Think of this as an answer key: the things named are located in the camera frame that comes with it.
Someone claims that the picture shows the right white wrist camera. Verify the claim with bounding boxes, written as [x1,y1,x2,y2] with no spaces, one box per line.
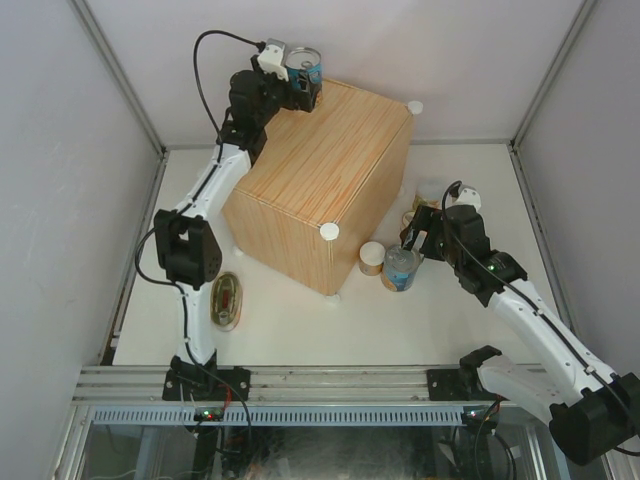
[452,185,482,212]

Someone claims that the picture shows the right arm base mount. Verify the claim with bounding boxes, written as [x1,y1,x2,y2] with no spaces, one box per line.
[426,345,502,401]

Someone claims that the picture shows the blue soup can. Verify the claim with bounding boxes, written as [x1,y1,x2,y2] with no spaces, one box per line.
[285,47,323,112]
[381,244,422,292]

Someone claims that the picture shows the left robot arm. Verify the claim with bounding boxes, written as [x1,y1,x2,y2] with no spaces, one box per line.
[154,48,322,400]

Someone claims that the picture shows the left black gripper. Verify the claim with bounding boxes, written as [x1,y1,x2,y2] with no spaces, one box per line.
[250,56,320,128]

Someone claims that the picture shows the wooden cube counter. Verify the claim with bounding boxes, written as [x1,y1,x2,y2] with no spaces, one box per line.
[223,80,414,296]

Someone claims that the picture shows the oval red sardine tin right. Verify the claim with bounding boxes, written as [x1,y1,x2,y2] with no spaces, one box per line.
[401,210,415,230]

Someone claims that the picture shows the tan can white lid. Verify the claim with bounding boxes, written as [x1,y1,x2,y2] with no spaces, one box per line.
[359,241,386,276]

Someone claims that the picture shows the yellow can white lid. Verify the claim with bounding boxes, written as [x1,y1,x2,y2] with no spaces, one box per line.
[412,179,446,211]

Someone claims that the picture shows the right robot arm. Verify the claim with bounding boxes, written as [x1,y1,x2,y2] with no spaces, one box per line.
[400,204,639,465]

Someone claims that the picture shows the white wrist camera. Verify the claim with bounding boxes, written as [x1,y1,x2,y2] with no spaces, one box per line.
[257,38,289,82]
[452,185,482,212]

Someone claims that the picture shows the grey slotted cable duct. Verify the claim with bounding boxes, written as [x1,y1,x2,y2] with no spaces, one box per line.
[92,406,465,427]

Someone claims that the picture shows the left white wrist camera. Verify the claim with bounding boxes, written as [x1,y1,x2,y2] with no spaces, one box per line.
[257,38,289,82]

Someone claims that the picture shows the oval sardine tin left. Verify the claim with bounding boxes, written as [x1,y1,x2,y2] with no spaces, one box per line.
[209,272,243,332]

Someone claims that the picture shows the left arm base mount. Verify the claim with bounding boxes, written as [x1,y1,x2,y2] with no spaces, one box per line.
[162,355,251,402]

